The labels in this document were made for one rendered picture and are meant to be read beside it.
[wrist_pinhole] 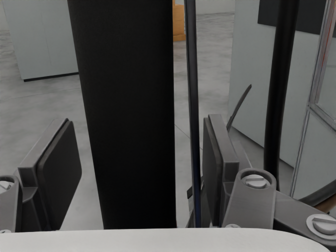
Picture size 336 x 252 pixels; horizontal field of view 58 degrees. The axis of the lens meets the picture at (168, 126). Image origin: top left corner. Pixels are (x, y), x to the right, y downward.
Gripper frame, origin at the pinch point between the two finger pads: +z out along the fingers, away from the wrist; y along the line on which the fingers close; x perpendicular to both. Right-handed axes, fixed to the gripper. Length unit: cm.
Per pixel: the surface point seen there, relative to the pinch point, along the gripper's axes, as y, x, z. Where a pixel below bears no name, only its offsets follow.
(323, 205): 14.5, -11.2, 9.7
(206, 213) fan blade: 6.7, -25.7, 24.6
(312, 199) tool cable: 12.8, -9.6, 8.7
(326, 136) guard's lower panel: 71, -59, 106
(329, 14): 71, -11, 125
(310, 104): 70, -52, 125
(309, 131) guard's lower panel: 71, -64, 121
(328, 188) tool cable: 14.9, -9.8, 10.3
